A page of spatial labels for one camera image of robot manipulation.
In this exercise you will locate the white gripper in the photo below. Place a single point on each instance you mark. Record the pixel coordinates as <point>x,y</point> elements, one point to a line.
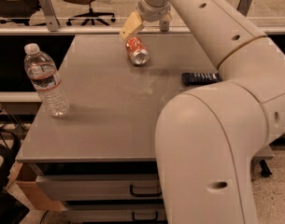
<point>155,10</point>

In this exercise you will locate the red coke can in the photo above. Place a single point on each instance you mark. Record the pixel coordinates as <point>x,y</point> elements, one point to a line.
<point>137,52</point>

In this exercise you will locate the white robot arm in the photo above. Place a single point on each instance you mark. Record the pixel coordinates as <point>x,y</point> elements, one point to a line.
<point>206,137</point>

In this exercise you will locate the dark blue snack packet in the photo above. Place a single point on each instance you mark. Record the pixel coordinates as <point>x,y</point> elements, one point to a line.
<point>199,79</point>

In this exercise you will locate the clear plastic water bottle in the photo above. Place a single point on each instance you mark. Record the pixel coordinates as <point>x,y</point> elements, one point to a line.
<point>45,78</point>

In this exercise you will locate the black office chair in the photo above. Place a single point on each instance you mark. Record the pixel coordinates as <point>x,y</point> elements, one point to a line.
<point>18,11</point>

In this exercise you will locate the grey drawer cabinet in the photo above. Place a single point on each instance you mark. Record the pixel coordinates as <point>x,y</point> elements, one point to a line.
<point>110,127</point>

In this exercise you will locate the upper grey drawer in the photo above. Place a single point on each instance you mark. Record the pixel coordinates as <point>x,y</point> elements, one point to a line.
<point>99,187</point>

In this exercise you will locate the grey drawer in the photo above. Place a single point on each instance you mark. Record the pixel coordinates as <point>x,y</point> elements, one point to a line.
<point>120,212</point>
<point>99,187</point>

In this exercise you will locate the cardboard box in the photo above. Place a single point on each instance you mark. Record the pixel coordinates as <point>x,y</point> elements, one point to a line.
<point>24,178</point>

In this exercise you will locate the lower grey drawer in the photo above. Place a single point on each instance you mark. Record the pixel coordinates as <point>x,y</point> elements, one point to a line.
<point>120,212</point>

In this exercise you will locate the middle metal bracket post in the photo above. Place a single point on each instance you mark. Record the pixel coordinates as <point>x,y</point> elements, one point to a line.
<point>164,26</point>

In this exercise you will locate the metal bracket post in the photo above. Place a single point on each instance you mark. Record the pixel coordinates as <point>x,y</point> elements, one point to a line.
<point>164,26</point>
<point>50,17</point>
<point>243,6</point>

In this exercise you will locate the left metal bracket post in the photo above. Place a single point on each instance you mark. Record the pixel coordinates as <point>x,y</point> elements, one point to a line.
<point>50,17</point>

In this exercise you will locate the right metal bracket post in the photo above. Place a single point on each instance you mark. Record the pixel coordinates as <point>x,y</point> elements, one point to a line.
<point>243,6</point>

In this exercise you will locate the horizontal metal rail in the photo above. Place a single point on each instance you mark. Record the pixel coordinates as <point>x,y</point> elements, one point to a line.
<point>83,30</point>

